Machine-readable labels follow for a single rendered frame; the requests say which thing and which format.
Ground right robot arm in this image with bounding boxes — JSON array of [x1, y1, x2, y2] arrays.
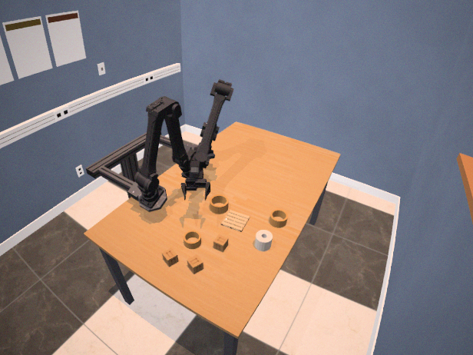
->
[[134, 96, 196, 208]]

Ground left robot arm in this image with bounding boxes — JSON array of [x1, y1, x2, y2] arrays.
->
[[189, 79, 233, 178]]

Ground small wooden pallet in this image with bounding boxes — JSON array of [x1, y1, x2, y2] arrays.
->
[[221, 210, 250, 232]]

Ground grey cylinder with pale top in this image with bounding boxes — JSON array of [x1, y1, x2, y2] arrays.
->
[[255, 230, 273, 251]]

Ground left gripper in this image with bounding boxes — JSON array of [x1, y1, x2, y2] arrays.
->
[[181, 178, 210, 200]]

